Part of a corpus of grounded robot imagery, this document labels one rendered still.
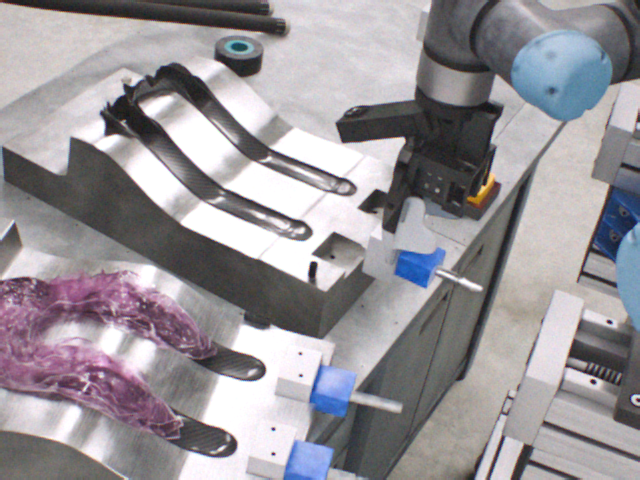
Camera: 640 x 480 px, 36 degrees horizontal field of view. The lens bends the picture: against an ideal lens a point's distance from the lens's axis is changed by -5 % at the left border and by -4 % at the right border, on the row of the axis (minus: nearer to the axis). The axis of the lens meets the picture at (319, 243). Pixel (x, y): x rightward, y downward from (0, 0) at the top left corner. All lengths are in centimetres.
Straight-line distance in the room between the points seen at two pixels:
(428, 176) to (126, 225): 42
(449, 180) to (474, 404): 131
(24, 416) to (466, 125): 51
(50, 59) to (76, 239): 198
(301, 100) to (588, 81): 81
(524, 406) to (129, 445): 38
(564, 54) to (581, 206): 212
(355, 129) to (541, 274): 165
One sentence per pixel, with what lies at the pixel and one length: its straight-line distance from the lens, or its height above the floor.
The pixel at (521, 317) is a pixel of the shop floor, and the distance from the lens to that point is 250.
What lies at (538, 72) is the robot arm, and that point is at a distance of 83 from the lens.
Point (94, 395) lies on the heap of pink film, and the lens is 97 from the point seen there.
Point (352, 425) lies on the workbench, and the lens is 152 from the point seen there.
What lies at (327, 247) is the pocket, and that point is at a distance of 120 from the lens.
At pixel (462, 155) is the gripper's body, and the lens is 100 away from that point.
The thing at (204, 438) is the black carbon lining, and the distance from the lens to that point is 101.
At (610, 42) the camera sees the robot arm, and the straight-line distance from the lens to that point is 89.
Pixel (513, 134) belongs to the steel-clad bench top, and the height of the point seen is 80.
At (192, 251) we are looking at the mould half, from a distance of 121.
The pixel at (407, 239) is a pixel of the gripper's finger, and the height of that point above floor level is 99.
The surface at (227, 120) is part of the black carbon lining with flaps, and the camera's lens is 133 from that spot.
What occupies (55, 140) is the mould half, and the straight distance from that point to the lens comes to 137.
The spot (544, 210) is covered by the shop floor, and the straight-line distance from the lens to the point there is 287.
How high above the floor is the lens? 165
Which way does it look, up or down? 40 degrees down
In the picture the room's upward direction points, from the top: 10 degrees clockwise
